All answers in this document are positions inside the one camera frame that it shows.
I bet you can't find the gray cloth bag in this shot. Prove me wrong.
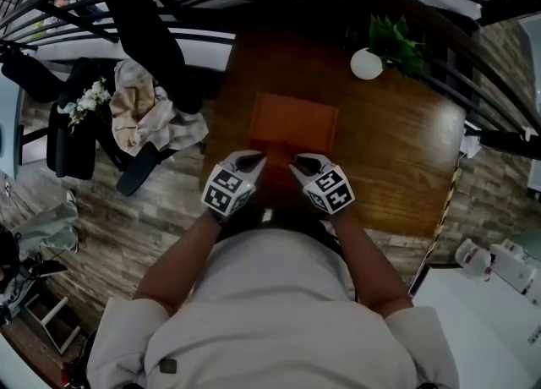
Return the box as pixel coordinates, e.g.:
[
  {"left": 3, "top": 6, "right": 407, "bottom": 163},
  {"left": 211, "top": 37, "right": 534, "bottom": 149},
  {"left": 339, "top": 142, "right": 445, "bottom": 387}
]
[{"left": 10, "top": 203, "right": 81, "bottom": 262}]

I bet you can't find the white floor box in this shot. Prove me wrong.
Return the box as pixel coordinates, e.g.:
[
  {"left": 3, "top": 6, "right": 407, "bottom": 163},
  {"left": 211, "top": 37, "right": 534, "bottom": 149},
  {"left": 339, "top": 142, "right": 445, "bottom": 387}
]
[{"left": 461, "top": 120, "right": 482, "bottom": 158}]

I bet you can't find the white vase with green plant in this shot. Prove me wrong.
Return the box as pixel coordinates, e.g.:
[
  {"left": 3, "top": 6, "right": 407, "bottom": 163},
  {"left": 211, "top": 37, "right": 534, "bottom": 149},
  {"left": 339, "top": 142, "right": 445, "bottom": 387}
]
[{"left": 348, "top": 14, "right": 426, "bottom": 82}]

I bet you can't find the person's left forearm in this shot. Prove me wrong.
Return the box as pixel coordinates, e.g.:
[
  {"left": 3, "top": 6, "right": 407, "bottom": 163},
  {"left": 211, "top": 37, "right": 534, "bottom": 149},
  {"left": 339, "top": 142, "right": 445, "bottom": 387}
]
[{"left": 134, "top": 209, "right": 223, "bottom": 317}]

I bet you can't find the white plastic container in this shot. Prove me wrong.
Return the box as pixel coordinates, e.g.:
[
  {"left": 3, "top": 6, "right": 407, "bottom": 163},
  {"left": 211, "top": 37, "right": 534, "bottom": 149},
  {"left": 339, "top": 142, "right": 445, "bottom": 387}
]
[{"left": 489, "top": 238, "right": 540, "bottom": 296}]

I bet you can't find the white bag with red label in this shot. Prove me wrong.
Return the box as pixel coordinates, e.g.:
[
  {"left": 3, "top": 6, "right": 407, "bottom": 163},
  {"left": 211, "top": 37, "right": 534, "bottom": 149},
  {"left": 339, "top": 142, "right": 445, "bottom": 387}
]
[{"left": 455, "top": 238, "right": 494, "bottom": 281}]

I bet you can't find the white flower bouquet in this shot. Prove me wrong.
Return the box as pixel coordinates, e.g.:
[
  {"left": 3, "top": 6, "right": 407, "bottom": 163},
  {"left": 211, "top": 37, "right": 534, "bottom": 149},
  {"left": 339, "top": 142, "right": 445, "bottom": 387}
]
[{"left": 65, "top": 77, "right": 112, "bottom": 129}]

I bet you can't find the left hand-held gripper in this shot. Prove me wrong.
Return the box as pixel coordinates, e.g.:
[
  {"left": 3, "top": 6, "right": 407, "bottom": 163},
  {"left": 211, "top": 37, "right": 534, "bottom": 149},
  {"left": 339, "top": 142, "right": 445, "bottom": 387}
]
[{"left": 200, "top": 149, "right": 269, "bottom": 223}]

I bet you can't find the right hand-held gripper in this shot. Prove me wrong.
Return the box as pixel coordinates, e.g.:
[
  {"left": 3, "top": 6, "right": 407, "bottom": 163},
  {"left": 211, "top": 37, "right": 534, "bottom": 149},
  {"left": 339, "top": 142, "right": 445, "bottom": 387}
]
[{"left": 288, "top": 152, "right": 355, "bottom": 216}]

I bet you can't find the dark curved metal railing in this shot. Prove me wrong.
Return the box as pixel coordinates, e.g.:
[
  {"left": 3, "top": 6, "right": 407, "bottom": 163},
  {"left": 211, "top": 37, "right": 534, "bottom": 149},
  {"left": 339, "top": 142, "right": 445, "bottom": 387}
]
[{"left": 0, "top": 0, "right": 541, "bottom": 156}]

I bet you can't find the yellow black floor tape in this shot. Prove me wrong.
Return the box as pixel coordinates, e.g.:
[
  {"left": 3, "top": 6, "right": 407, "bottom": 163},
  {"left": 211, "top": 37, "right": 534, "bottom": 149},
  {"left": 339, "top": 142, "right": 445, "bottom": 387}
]
[{"left": 430, "top": 158, "right": 462, "bottom": 254}]

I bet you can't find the black high-back office chair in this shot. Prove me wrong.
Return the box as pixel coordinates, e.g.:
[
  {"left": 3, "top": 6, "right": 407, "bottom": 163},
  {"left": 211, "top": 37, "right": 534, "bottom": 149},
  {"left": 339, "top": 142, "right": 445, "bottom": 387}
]
[
  {"left": 90, "top": 0, "right": 208, "bottom": 198},
  {"left": 0, "top": 48, "right": 112, "bottom": 182}
]

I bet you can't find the orange-brown box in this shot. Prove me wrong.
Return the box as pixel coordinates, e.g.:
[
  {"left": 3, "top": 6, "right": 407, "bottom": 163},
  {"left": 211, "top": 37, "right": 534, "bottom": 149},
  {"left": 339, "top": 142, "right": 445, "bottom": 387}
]
[{"left": 247, "top": 91, "right": 340, "bottom": 168}]

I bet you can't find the beige crumpled cloth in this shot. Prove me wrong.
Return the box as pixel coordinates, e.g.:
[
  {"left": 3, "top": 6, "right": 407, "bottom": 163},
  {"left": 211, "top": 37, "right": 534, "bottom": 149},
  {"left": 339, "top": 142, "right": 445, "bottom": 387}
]
[{"left": 108, "top": 59, "right": 210, "bottom": 156}]

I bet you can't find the person's white shirt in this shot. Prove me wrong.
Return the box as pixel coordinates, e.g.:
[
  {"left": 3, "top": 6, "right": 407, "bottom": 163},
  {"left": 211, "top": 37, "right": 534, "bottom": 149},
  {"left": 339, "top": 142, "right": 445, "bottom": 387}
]
[{"left": 86, "top": 226, "right": 460, "bottom": 389}]

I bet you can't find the person's right forearm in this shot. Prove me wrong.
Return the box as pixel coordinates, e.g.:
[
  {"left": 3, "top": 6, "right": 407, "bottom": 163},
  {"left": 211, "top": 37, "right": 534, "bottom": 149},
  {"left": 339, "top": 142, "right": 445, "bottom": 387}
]
[{"left": 329, "top": 209, "right": 413, "bottom": 321}]

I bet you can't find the light wooden stool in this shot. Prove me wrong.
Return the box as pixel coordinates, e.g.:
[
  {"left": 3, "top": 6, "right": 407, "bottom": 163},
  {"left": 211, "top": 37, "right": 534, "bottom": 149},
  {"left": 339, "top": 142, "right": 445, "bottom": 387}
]
[{"left": 23, "top": 292, "right": 82, "bottom": 357}]

